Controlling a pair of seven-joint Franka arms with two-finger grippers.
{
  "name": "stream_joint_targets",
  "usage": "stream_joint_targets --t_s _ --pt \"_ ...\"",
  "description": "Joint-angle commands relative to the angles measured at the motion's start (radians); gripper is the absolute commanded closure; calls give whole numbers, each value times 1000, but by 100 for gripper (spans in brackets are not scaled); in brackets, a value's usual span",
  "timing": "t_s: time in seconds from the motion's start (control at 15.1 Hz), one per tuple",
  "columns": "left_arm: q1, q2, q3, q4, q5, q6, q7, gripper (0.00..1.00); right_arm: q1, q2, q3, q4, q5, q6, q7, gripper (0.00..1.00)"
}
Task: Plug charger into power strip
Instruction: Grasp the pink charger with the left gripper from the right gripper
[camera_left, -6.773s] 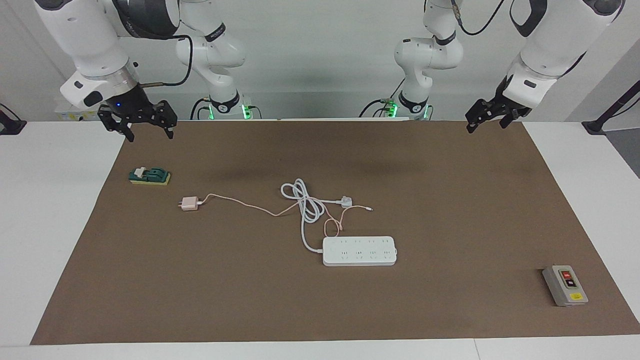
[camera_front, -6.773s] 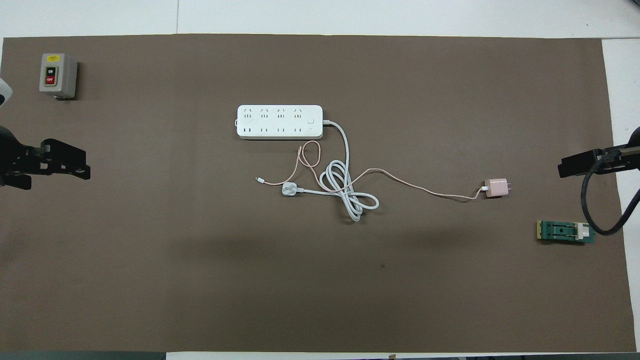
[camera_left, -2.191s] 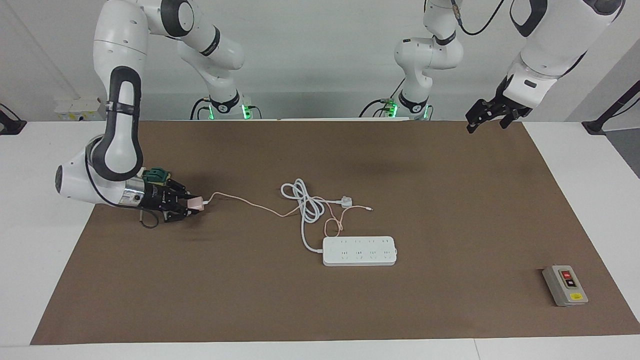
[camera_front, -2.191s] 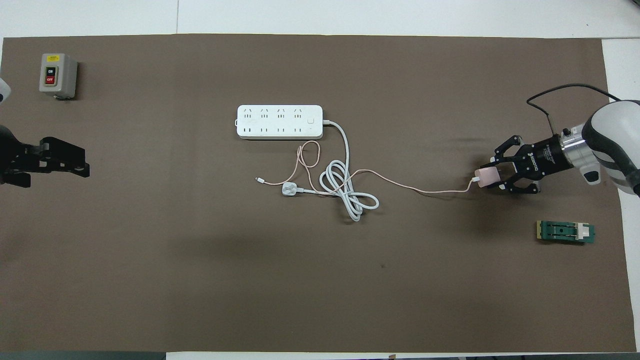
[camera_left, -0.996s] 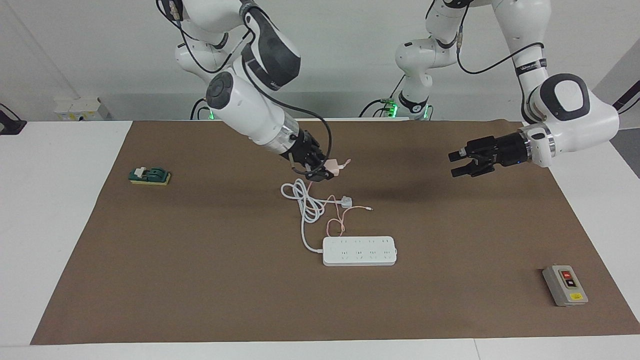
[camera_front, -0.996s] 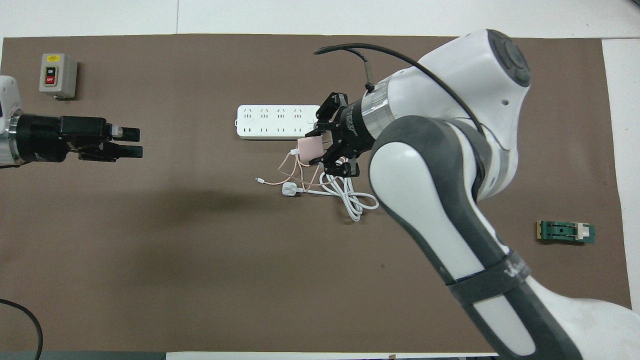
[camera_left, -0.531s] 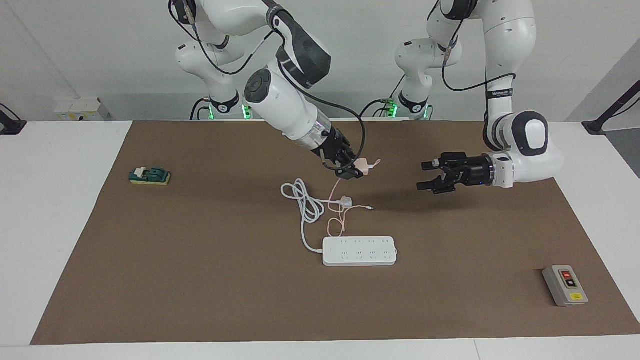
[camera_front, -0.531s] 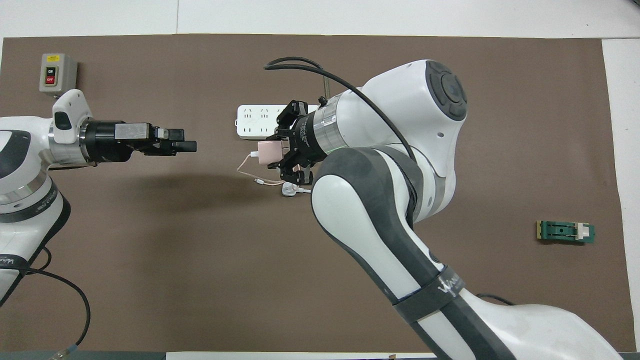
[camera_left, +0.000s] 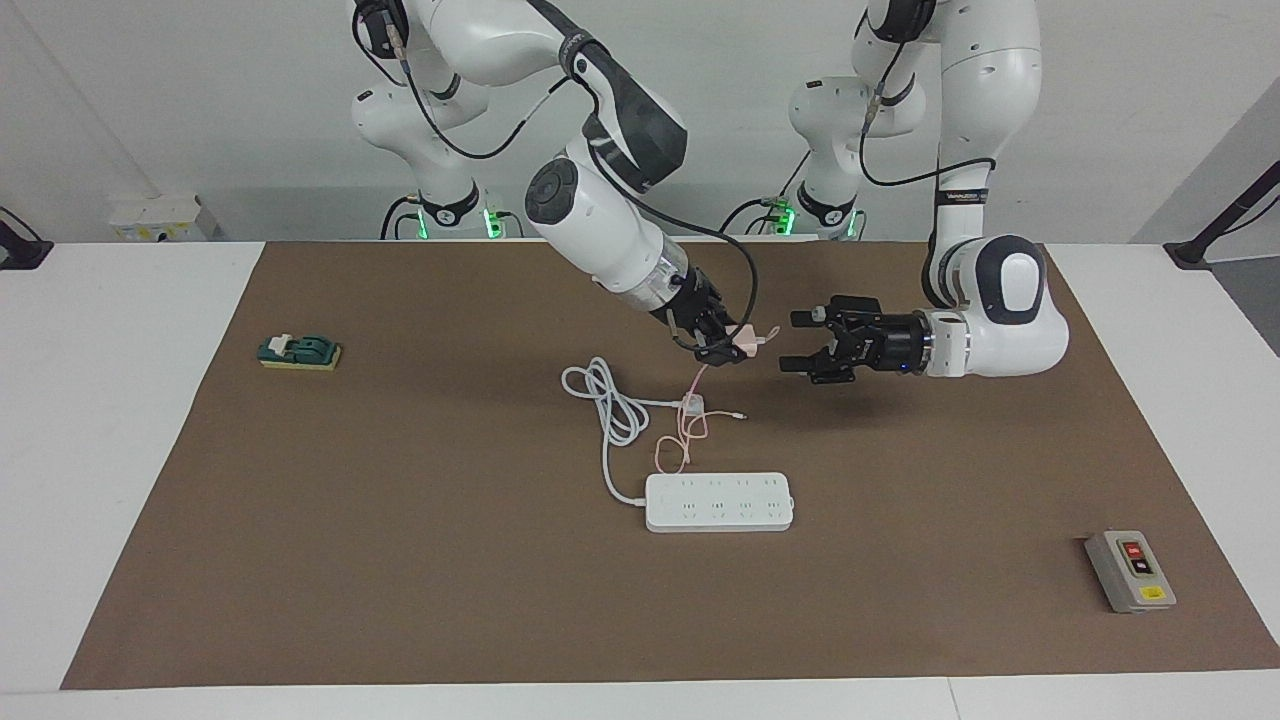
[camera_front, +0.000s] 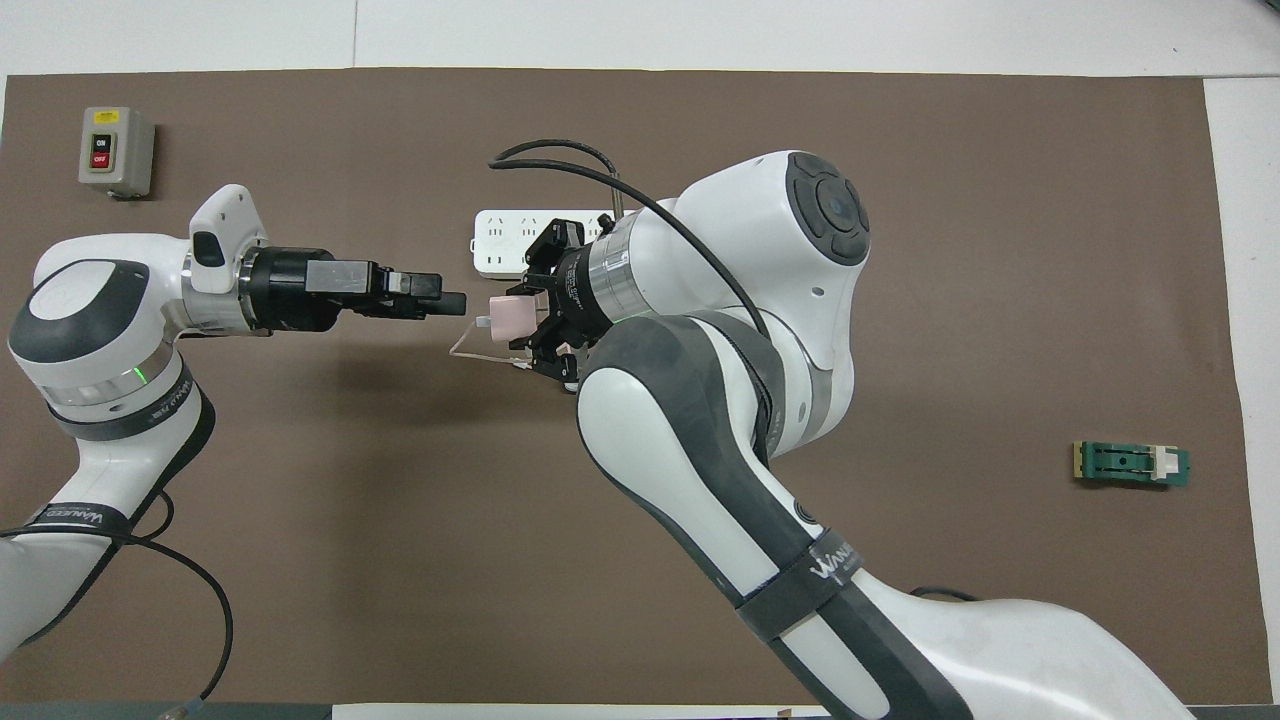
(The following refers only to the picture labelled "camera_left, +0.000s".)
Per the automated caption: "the white power strip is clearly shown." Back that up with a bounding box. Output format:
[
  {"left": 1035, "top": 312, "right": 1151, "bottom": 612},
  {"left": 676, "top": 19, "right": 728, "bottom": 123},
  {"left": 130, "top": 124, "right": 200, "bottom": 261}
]
[{"left": 644, "top": 472, "right": 796, "bottom": 533}]

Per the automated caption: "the white background box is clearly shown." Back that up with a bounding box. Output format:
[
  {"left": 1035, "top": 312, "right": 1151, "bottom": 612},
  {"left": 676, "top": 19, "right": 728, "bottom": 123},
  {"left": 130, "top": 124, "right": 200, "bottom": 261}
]
[{"left": 108, "top": 195, "right": 208, "bottom": 243}]

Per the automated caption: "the white power strip cord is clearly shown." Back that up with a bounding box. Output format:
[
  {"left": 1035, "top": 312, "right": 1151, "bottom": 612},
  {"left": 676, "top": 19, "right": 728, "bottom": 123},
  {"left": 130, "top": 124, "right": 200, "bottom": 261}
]
[{"left": 560, "top": 357, "right": 706, "bottom": 506}]

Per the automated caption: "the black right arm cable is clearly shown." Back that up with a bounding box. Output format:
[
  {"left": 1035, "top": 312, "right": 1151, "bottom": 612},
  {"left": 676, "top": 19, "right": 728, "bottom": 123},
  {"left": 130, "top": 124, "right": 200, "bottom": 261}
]
[{"left": 352, "top": 0, "right": 761, "bottom": 351}]

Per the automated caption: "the black base power cable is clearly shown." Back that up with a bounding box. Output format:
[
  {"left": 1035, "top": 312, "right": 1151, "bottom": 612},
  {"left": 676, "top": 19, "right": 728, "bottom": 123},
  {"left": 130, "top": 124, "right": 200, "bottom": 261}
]
[
  {"left": 380, "top": 195, "right": 526, "bottom": 241},
  {"left": 720, "top": 150, "right": 813, "bottom": 239}
]

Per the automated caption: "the green knife switch block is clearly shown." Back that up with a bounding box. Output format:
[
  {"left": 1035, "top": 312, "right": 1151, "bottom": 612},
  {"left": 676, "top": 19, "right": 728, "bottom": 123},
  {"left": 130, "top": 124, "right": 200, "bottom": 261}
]
[{"left": 258, "top": 333, "right": 343, "bottom": 372}]

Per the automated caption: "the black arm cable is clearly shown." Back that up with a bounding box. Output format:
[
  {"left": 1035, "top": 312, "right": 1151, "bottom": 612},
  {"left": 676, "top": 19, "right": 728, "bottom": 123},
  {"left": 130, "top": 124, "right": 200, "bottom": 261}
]
[
  {"left": 352, "top": 0, "right": 761, "bottom": 351},
  {"left": 858, "top": 30, "right": 997, "bottom": 189}
]

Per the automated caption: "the brown table mat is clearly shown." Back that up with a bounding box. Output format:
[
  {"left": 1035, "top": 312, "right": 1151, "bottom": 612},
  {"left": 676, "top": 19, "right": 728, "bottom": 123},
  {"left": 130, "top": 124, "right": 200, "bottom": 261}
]
[{"left": 60, "top": 240, "right": 1280, "bottom": 691}]

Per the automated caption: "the black table clamp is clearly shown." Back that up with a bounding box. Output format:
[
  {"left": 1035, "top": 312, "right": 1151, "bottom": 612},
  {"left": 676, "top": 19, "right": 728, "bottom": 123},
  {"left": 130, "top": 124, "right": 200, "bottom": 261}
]
[{"left": 0, "top": 205, "right": 53, "bottom": 271}]

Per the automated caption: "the black camera stand clamp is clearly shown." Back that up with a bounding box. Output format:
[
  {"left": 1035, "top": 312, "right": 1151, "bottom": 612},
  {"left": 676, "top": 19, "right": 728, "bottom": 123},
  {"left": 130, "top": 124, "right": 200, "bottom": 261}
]
[{"left": 1163, "top": 160, "right": 1280, "bottom": 271}]

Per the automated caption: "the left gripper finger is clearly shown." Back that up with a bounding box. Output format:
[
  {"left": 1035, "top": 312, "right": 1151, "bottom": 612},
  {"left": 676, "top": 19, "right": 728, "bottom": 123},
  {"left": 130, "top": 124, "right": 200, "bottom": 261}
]
[
  {"left": 780, "top": 345, "right": 851, "bottom": 387},
  {"left": 792, "top": 297, "right": 851, "bottom": 331}
]

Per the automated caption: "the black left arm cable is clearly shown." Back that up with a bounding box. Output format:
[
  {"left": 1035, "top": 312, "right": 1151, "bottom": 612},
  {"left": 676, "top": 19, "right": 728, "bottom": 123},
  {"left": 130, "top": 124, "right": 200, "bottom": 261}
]
[{"left": 858, "top": 30, "right": 997, "bottom": 189}]

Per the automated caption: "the grey on-off switch box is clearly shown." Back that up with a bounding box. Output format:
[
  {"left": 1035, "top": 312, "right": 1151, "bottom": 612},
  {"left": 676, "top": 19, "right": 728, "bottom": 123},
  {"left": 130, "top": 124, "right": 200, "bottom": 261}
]
[{"left": 1084, "top": 530, "right": 1178, "bottom": 614}]

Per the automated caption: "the pink charging cable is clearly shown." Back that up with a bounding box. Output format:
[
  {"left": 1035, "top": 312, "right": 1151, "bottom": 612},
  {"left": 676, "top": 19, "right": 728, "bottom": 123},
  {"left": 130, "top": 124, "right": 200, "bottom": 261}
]
[{"left": 653, "top": 328, "right": 781, "bottom": 476}]

